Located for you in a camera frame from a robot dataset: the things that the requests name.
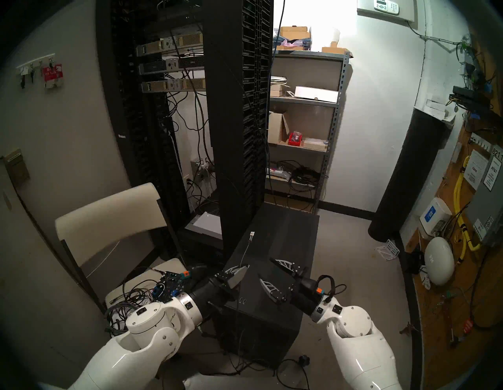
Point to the black blue audio mixer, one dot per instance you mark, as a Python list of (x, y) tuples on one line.
[(169, 283)]

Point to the white alarm keypad panel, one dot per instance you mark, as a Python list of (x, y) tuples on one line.
[(387, 8)]

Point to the white egg-shaped device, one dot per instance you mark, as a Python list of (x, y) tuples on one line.
[(439, 261)]

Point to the white flat box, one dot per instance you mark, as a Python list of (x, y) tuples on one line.
[(316, 94)]

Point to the dark rack server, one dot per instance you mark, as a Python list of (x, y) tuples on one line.
[(169, 65)]

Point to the flat tan box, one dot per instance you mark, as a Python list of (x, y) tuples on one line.
[(314, 144)]

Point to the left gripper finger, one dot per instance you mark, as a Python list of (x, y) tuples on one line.
[(235, 282), (232, 272)]

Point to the silver flat device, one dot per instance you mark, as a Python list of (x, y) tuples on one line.
[(204, 224)]

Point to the white plastic package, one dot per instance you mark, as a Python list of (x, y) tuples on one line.
[(278, 173)]

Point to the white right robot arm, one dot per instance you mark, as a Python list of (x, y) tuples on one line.
[(361, 342)]

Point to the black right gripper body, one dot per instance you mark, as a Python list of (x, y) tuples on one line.
[(308, 297)]

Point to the white key hook rail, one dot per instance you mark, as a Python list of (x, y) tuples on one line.
[(35, 62)]

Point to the gold-faced rack switch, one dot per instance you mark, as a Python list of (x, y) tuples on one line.
[(173, 85), (169, 44)]

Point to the white router blue label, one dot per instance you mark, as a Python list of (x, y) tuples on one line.
[(434, 216)]

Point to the black server rack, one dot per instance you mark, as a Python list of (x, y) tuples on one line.
[(235, 118)]

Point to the white power strip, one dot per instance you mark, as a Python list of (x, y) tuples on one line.
[(425, 277)]

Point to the small red bin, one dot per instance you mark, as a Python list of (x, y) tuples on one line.
[(295, 139)]

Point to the white paper notice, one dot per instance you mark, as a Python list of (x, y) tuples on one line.
[(475, 169)]

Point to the grey wall outlet box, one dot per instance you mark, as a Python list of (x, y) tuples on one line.
[(201, 167)]

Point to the small cardboard box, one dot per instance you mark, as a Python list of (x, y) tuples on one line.
[(277, 90)]

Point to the brown cardboard box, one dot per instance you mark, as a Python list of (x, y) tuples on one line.
[(294, 33)]

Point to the low flat cardboard box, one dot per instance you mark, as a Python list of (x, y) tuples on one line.
[(334, 50)]

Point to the leaning grey board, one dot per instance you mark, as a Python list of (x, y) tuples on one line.
[(31, 275)]

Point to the black workstation tower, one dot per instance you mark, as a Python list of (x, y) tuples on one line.
[(283, 236)]

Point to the grey utility box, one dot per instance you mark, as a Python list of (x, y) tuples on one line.
[(489, 212)]

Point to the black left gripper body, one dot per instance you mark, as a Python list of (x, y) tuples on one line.
[(212, 295)]

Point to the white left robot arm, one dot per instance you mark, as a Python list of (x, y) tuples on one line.
[(137, 346)]

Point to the beige wall box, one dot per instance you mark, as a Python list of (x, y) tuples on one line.
[(16, 168)]

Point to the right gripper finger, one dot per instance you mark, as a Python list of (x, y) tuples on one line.
[(294, 270), (279, 295)]

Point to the pink plastic bag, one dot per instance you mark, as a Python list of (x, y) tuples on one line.
[(290, 44)]

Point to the black wall-mounted device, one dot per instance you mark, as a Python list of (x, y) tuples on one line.
[(471, 98)]

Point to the grey metal shelf unit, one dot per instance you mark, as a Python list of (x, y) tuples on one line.
[(302, 101)]

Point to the cream folding chair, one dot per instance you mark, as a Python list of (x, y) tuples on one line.
[(106, 212)]

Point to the red round tag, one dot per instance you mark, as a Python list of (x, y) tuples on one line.
[(468, 325)]

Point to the open cardboard box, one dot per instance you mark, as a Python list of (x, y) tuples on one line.
[(275, 127)]

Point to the small white box stack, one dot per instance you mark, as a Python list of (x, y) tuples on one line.
[(438, 108)]

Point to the tall black cylinder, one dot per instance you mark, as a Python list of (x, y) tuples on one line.
[(408, 177)]

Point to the dark hanging key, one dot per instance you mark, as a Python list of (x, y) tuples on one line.
[(22, 80), (31, 75)]

